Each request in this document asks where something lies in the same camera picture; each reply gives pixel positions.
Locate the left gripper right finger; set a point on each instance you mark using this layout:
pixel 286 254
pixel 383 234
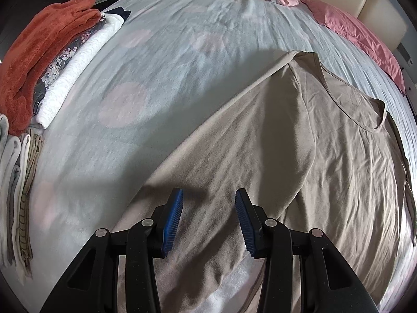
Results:
pixel 252 223

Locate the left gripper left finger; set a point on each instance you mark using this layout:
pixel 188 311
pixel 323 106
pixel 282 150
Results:
pixel 166 219

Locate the beige garment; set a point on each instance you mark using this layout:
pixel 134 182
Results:
pixel 312 151

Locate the white folded clothes stack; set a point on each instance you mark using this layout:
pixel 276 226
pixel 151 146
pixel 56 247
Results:
pixel 14 160

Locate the striped olive folded cloth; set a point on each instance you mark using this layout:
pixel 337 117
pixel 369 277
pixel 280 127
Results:
pixel 34 150

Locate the light blue bed sheet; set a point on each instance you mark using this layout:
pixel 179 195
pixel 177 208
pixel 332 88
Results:
pixel 170 67

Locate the floral dark folded cloth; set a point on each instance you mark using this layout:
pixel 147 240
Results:
pixel 56 67

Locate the white folded cloth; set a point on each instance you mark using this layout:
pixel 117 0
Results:
pixel 58 91

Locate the dark pink pillow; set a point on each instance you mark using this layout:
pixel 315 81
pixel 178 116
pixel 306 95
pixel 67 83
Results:
pixel 354 31

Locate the orange fluffy towel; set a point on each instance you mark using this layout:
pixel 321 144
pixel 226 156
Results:
pixel 34 49

